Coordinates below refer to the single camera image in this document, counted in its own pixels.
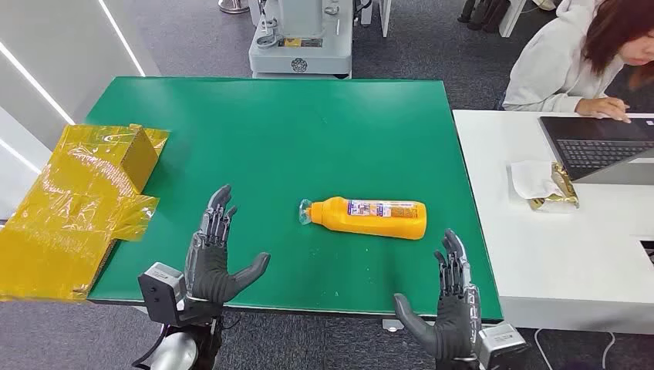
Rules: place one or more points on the white furniture leg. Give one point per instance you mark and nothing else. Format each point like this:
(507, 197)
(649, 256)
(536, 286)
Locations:
(380, 15)

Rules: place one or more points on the chrome round stand base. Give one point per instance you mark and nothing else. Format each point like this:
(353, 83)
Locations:
(234, 6)

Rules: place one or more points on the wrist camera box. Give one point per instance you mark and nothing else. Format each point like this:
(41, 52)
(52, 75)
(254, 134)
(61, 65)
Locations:
(500, 344)
(161, 293)

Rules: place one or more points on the dark shoes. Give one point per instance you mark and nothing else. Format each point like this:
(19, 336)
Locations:
(483, 13)

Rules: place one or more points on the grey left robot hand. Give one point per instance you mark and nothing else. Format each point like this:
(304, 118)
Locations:
(207, 270)

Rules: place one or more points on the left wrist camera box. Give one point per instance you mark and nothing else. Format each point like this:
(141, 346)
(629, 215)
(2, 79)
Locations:
(161, 293)

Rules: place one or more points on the person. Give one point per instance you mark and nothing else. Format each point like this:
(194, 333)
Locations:
(557, 61)

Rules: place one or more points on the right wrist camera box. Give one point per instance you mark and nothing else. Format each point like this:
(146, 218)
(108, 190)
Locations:
(500, 344)

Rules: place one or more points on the dark grey laptop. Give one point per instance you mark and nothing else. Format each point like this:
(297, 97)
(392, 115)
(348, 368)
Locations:
(598, 148)

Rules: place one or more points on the grey machine base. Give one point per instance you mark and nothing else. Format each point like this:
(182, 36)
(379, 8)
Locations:
(301, 41)

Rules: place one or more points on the gold foil wrapper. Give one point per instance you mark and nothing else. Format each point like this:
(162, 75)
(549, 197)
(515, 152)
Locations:
(564, 189)

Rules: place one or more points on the white paper tissue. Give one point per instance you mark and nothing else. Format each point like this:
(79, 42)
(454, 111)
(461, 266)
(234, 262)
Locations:
(531, 178)

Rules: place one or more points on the orange plastic bottle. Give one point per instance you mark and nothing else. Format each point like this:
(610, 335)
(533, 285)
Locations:
(373, 219)

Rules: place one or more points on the yellow wrapped cardboard box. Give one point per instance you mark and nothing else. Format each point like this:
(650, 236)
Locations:
(71, 214)

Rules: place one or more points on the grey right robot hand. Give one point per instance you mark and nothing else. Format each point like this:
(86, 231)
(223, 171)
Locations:
(452, 332)

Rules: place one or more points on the white desk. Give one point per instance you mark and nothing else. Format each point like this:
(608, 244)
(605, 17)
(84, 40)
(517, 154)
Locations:
(562, 255)

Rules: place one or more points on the white furniture panel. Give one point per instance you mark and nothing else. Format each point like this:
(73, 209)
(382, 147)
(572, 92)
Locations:
(511, 18)

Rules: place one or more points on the pale table foot bracket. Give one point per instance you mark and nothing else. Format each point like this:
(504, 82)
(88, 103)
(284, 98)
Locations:
(391, 326)

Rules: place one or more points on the person's hand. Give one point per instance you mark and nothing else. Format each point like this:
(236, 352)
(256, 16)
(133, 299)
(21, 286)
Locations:
(603, 108)

